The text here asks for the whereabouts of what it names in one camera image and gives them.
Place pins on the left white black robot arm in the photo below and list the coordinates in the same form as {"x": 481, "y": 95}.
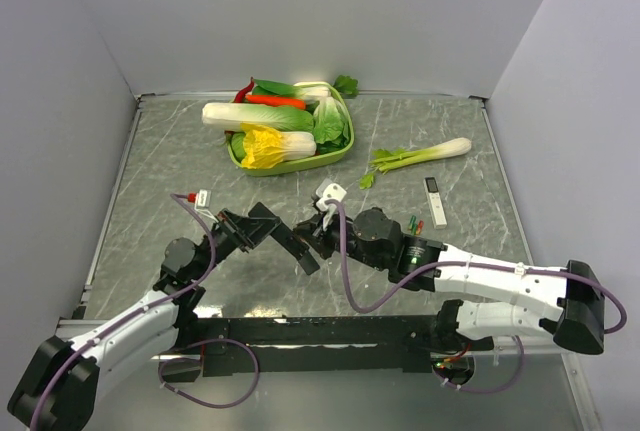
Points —
{"x": 66, "y": 379}

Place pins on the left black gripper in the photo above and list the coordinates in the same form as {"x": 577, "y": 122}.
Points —
{"x": 251, "y": 230}

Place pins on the dark red chili pepper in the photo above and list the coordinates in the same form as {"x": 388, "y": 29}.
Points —
{"x": 242, "y": 93}

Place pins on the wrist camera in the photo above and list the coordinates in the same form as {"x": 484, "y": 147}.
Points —
{"x": 200, "y": 204}
{"x": 327, "y": 191}

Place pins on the orange red chili pepper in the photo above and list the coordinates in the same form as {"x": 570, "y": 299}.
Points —
{"x": 276, "y": 101}

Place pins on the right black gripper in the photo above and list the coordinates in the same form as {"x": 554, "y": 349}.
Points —
{"x": 320, "y": 236}

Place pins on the bok choy in tray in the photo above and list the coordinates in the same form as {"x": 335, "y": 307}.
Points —
{"x": 307, "y": 93}

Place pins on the celery stalk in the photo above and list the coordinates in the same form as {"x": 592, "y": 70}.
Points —
{"x": 384, "y": 161}

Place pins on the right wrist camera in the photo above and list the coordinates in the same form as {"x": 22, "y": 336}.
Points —
{"x": 327, "y": 191}

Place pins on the black remote control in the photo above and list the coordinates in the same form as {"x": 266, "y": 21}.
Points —
{"x": 297, "y": 248}

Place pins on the yellow leaf cabbage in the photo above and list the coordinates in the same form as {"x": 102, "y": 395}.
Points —
{"x": 266, "y": 147}

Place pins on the white remote battery cover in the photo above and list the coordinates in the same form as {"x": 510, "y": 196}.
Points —
{"x": 435, "y": 203}

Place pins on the green lettuce leaf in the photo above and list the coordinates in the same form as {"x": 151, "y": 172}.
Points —
{"x": 330, "y": 123}

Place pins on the long white green cabbage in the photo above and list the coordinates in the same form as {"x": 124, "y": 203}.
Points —
{"x": 232, "y": 116}

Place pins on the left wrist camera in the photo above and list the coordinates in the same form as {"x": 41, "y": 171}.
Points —
{"x": 200, "y": 204}

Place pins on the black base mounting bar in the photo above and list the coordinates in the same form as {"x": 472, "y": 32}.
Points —
{"x": 215, "y": 347}

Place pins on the green plastic tray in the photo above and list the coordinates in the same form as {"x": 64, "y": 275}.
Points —
{"x": 325, "y": 154}

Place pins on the green battery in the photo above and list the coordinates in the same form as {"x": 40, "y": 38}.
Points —
{"x": 412, "y": 223}

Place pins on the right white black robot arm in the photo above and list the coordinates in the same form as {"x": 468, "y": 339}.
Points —
{"x": 509, "y": 299}

